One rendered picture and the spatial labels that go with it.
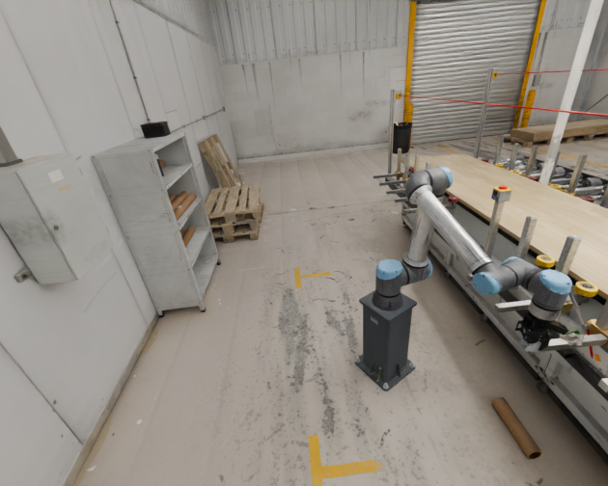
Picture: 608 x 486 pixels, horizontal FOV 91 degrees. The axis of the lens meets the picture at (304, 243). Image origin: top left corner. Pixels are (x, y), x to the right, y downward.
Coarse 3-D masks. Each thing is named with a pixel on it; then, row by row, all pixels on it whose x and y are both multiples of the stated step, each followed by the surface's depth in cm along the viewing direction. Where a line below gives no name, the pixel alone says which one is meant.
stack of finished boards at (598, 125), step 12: (588, 120) 769; (600, 120) 754; (516, 132) 743; (528, 132) 709; (540, 132) 694; (552, 132) 696; (564, 132) 699; (576, 132) 702; (588, 132) 705; (600, 132) 708
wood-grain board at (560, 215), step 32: (448, 160) 350; (480, 160) 338; (448, 192) 266; (480, 192) 255; (512, 192) 248; (544, 192) 242; (512, 224) 200; (544, 224) 196; (576, 224) 192; (576, 256) 161
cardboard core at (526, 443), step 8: (496, 400) 180; (504, 400) 179; (496, 408) 179; (504, 408) 175; (504, 416) 173; (512, 416) 170; (512, 424) 167; (520, 424) 166; (512, 432) 166; (520, 432) 163; (520, 440) 161; (528, 440) 159; (528, 448) 156; (536, 448) 155; (528, 456) 156; (536, 456) 158
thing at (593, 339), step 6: (588, 336) 121; (594, 336) 120; (600, 336) 120; (552, 342) 119; (558, 342) 119; (564, 342) 119; (582, 342) 118; (588, 342) 119; (594, 342) 119; (600, 342) 119; (606, 342) 119; (546, 348) 119; (552, 348) 119; (558, 348) 119; (564, 348) 119
